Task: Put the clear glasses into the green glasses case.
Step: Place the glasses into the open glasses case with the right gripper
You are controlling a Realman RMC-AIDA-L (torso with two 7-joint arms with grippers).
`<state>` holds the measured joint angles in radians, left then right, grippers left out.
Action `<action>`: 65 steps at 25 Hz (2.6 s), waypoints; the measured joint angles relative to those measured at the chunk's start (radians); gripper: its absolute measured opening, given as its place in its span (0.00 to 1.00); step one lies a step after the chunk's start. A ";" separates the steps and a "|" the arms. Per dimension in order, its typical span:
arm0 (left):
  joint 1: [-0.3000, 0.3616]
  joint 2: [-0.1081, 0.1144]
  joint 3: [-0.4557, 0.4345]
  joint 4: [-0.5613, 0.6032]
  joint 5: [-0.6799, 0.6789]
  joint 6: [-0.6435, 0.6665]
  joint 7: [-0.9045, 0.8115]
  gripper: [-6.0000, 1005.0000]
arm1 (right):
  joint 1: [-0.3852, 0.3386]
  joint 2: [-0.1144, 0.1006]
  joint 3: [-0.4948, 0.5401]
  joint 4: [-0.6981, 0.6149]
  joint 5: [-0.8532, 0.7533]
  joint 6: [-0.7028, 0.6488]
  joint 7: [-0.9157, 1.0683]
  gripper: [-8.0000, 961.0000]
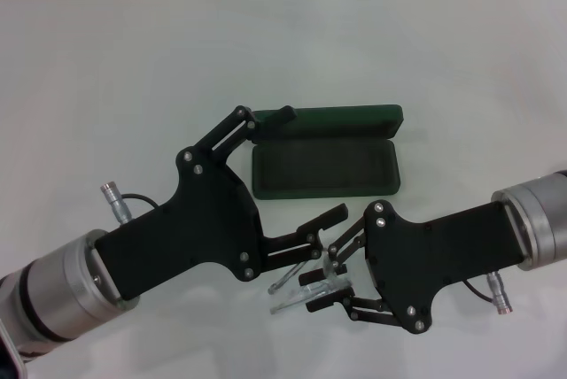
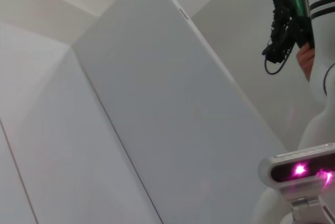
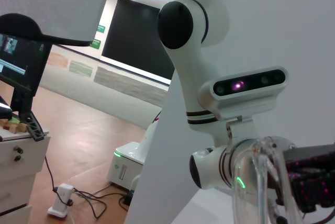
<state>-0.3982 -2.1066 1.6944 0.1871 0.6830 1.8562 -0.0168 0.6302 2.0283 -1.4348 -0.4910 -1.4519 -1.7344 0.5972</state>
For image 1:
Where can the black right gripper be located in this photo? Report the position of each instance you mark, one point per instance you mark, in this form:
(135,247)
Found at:
(421,259)

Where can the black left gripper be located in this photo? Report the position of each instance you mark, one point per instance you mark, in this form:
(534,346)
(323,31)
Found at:
(199,228)

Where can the green glasses case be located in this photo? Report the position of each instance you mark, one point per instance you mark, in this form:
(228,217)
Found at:
(323,166)

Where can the clear plastic glasses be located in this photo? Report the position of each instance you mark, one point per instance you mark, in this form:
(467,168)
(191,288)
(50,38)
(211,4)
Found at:
(297,295)

